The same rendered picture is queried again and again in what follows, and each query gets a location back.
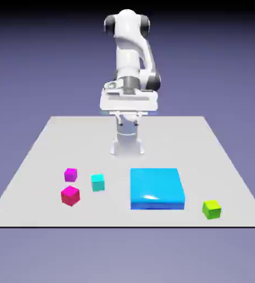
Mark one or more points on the small green cube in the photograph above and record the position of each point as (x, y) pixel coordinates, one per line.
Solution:
(211, 209)

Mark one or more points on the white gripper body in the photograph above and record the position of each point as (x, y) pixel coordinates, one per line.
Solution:
(129, 104)

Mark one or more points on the small magenta cube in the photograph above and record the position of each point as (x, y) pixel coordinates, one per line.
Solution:
(70, 174)

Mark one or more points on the small teal cube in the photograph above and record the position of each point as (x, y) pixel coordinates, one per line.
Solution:
(97, 182)

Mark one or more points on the large blue box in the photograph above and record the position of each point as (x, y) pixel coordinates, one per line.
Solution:
(156, 186)

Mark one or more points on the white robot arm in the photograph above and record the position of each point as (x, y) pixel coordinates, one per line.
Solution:
(127, 44)

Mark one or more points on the small crimson cube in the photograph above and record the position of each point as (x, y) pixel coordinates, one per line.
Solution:
(70, 195)

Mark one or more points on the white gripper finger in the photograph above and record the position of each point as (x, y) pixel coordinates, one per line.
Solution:
(137, 120)
(119, 120)

